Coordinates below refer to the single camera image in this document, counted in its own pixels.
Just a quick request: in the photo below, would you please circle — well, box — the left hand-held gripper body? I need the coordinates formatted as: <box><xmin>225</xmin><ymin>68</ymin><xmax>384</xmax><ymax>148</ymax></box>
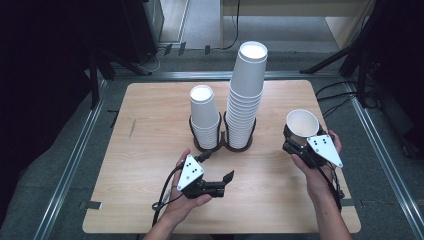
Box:
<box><xmin>176</xmin><ymin>153</ymin><xmax>226</xmax><ymax>200</ymax></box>

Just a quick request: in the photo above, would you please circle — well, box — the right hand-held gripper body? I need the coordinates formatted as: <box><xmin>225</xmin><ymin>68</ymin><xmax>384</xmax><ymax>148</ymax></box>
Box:
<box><xmin>282</xmin><ymin>133</ymin><xmax>344</xmax><ymax>169</ymax></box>

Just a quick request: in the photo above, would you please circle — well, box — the black wire cup holder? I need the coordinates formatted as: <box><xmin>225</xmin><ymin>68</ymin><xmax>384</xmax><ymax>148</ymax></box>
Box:
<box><xmin>188</xmin><ymin>112</ymin><xmax>225</xmax><ymax>154</ymax></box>
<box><xmin>222</xmin><ymin>111</ymin><xmax>258</xmax><ymax>153</ymax></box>

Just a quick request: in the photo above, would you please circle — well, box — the white disposable paper cup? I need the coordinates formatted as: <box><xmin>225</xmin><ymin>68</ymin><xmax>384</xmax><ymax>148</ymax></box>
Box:
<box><xmin>285</xmin><ymin>108</ymin><xmax>320</xmax><ymax>147</ymax></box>

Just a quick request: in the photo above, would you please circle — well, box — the short stack of white cups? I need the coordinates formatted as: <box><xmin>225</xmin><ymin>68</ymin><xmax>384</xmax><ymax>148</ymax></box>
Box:
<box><xmin>189</xmin><ymin>84</ymin><xmax>221</xmax><ymax>150</ymax></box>

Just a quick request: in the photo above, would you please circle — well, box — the tall stack of white cups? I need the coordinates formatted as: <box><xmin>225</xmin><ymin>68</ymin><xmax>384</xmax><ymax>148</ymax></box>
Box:
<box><xmin>225</xmin><ymin>40</ymin><xmax>269</xmax><ymax>150</ymax></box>

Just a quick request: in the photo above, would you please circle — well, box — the person's right hand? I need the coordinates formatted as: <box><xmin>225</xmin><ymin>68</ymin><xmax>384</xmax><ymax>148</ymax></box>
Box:
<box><xmin>289</xmin><ymin>129</ymin><xmax>344</xmax><ymax>203</ymax></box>

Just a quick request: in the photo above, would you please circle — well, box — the person's left hand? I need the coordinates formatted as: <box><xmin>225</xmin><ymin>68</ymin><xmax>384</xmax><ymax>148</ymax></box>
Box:
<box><xmin>163</xmin><ymin>148</ymin><xmax>214</xmax><ymax>225</ymax></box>

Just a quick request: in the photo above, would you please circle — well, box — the black tripod stand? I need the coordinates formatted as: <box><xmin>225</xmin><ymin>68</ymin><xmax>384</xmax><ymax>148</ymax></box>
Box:
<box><xmin>299</xmin><ymin>0</ymin><xmax>424</xmax><ymax>111</ymax></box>

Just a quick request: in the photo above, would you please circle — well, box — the light wooden desk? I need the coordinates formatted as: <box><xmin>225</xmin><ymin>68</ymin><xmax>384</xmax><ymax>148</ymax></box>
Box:
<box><xmin>219</xmin><ymin>0</ymin><xmax>379</xmax><ymax>50</ymax></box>

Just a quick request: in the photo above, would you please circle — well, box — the black metal stand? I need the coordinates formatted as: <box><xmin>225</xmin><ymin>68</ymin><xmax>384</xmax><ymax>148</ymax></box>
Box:
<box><xmin>87</xmin><ymin>46</ymin><xmax>153</xmax><ymax>111</ymax></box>

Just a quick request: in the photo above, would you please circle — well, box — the dark cabinet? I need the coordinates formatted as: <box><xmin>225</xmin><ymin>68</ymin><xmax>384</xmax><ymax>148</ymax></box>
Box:
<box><xmin>121</xmin><ymin>0</ymin><xmax>165</xmax><ymax>64</ymax></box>

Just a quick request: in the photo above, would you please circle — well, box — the black floor cable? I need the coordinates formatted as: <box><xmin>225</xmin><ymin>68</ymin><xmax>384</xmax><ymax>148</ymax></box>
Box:
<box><xmin>314</xmin><ymin>79</ymin><xmax>359</xmax><ymax>98</ymax></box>
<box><xmin>321</xmin><ymin>94</ymin><xmax>358</xmax><ymax>119</ymax></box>

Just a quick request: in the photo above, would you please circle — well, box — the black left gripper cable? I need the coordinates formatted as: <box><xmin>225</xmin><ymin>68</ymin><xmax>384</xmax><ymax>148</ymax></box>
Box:
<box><xmin>151</xmin><ymin>163</ymin><xmax>186</xmax><ymax>228</ymax></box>

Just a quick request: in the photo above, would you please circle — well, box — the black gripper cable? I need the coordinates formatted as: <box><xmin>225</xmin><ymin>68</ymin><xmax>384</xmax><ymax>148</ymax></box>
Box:
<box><xmin>314</xmin><ymin>161</ymin><xmax>346</xmax><ymax>213</ymax></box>
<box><xmin>151</xmin><ymin>163</ymin><xmax>186</xmax><ymax>228</ymax></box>

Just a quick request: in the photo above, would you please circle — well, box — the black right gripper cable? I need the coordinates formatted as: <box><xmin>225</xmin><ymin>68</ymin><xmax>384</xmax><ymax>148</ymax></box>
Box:
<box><xmin>314</xmin><ymin>161</ymin><xmax>346</xmax><ymax>213</ymax></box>

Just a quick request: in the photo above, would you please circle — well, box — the aluminium floor rail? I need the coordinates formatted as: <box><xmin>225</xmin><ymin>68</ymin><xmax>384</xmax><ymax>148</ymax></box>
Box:
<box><xmin>33</xmin><ymin>79</ymin><xmax>109</xmax><ymax>240</ymax></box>
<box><xmin>346</xmin><ymin>81</ymin><xmax>424</xmax><ymax>239</ymax></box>

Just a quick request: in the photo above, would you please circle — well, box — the white floor cable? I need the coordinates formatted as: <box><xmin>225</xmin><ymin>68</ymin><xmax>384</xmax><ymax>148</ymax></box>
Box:
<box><xmin>138</xmin><ymin>46</ymin><xmax>168</xmax><ymax>74</ymax></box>

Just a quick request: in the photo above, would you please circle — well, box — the black hanging cable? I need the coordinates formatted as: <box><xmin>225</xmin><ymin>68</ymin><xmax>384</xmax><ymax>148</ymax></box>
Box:
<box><xmin>221</xmin><ymin>0</ymin><xmax>242</xmax><ymax>52</ymax></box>

